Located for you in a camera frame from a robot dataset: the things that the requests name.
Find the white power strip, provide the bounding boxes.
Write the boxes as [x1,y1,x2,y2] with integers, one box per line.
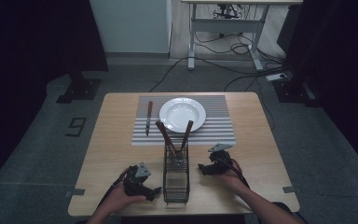
[265,72,289,83]

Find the black curtain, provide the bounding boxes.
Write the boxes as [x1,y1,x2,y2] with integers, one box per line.
[0,0,109,188]
[276,0,358,178]

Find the grey tape floor marker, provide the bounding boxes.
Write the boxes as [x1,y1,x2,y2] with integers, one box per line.
[64,188,86,198]
[282,185,303,194]

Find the wooden handled table knife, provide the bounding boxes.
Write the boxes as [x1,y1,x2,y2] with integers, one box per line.
[145,100,154,137]

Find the black wire cutlery holder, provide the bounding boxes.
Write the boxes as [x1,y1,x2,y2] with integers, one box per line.
[162,143,190,205]

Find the long black floor cable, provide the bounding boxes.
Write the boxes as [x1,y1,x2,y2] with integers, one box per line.
[148,56,288,93]

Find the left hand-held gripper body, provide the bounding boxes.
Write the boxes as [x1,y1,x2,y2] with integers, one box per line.
[122,161,157,200]

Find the wooden handled utensil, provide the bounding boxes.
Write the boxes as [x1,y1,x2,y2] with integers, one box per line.
[155,119,182,166]
[176,119,195,165]

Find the person's right hand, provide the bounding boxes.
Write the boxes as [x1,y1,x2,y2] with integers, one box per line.
[213,169,250,198]

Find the grey striped placemat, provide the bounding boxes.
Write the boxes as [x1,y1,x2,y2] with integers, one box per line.
[131,94,237,147]

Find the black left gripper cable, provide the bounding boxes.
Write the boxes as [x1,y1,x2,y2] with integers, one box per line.
[97,167,130,209]

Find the coiled black cables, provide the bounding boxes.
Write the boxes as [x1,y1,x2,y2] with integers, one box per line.
[193,30,282,64]

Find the white cabinet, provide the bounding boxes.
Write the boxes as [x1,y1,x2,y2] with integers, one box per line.
[89,0,172,55]

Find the red and black gripper cable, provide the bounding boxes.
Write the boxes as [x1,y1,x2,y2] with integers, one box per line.
[218,158,252,189]

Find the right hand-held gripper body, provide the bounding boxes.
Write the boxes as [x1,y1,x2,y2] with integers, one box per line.
[207,142,235,175]

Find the white plate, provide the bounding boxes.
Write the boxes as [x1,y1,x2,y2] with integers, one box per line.
[158,97,207,134]

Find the person's left hand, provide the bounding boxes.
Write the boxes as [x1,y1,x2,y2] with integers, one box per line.
[103,183,147,217]

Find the black stand base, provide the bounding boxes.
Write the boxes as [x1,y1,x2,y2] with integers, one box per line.
[272,77,322,108]
[55,70,103,105]

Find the white metal frame desk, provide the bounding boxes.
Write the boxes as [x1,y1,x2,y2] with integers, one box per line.
[181,0,304,72]

